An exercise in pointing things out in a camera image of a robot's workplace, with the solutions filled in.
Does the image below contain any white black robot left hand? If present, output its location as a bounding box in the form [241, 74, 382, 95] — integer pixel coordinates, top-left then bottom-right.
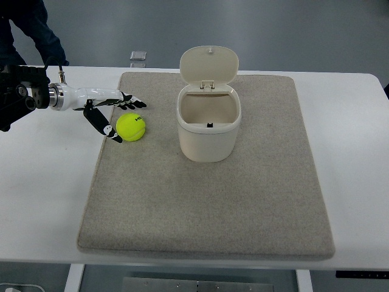
[49, 83, 146, 143]

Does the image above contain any yellow tennis ball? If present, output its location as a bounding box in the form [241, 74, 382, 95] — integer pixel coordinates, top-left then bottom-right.
[116, 113, 146, 142]

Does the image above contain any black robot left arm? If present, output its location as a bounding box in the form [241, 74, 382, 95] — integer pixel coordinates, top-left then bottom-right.
[1, 64, 50, 132]

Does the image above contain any cream lidded plastic box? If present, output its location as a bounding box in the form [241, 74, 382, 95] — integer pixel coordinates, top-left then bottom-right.
[176, 46, 242, 162]

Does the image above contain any clear floor socket cover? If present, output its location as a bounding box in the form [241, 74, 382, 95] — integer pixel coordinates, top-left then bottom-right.
[130, 50, 146, 61]

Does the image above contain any white left table leg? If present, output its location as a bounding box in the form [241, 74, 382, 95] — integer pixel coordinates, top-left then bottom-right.
[64, 264, 85, 292]

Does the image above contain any white table leg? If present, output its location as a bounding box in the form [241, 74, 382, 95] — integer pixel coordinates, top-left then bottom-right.
[64, 264, 85, 292]
[296, 269, 313, 292]

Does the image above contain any grey metal floor plate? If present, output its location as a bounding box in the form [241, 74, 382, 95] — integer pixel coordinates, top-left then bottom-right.
[121, 277, 274, 292]

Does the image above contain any beige felt mat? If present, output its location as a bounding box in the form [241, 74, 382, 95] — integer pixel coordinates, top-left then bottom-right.
[77, 72, 335, 260]

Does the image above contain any white right table leg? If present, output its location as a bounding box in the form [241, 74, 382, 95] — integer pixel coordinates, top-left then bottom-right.
[296, 269, 313, 292]

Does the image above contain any black table control panel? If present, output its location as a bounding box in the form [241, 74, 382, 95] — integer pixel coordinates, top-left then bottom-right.
[336, 271, 389, 279]

